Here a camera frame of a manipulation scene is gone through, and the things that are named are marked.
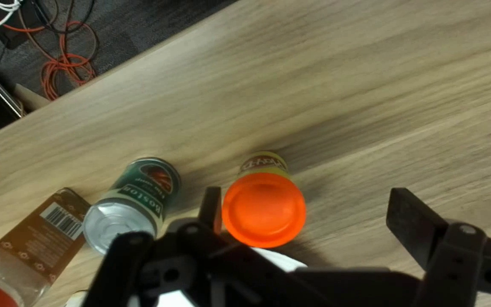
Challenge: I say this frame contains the red cap spice jar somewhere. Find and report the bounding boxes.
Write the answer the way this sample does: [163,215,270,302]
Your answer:
[0,188,90,307]

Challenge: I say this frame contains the green label tin can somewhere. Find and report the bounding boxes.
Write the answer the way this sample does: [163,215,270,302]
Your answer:
[83,157,182,254]

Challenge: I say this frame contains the orange lid play-doh can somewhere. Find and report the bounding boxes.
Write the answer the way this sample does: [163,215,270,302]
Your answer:
[221,152,306,248]

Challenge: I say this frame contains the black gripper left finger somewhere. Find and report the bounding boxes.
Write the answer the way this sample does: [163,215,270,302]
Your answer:
[197,186,221,234]

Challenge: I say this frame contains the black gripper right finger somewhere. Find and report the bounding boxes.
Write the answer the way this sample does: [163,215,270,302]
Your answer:
[385,188,448,271]

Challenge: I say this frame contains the white paper plate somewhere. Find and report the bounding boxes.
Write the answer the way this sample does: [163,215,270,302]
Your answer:
[64,248,305,307]

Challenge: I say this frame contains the orange cable on floor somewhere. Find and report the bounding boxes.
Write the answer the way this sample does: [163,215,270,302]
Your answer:
[0,0,100,103]

